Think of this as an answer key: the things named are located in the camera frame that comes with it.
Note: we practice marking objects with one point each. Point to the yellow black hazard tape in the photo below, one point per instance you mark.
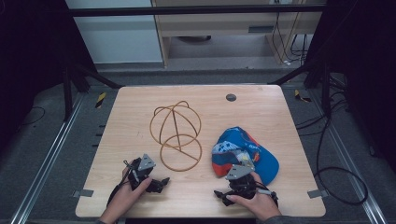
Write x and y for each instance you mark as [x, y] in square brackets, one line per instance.
[300, 96]
[100, 99]

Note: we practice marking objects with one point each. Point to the black horizontal frame bar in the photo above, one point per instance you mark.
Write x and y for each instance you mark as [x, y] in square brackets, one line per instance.
[196, 10]

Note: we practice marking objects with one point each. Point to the person's left hand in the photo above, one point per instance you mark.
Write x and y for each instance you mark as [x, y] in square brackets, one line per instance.
[126, 199]

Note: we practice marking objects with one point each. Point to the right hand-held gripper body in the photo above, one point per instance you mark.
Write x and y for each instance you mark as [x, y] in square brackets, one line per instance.
[243, 185]

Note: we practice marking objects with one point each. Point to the person's right hand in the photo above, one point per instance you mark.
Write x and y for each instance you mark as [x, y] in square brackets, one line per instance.
[260, 203]

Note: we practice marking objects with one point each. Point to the black metal stand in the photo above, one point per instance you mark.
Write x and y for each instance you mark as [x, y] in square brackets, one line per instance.
[325, 90]
[67, 93]

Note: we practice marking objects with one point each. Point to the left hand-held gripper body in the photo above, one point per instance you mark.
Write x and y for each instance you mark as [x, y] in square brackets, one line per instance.
[139, 175]

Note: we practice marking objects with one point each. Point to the aluminium floor rail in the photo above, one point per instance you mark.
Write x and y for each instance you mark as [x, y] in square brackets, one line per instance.
[351, 161]
[46, 161]

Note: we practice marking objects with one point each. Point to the white cabinet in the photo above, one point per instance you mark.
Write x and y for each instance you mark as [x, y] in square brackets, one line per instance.
[115, 35]

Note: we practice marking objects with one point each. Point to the grey table bracket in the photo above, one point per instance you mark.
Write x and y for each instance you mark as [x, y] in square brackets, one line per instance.
[317, 193]
[83, 193]

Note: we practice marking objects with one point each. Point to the light wooden desk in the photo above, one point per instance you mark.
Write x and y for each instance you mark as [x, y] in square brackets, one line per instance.
[233, 26]

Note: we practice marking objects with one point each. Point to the black curtain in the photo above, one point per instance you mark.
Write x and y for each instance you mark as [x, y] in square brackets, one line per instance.
[31, 62]
[364, 62]

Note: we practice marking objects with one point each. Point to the blue and orange cap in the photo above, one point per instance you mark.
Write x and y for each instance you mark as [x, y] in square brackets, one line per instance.
[264, 161]

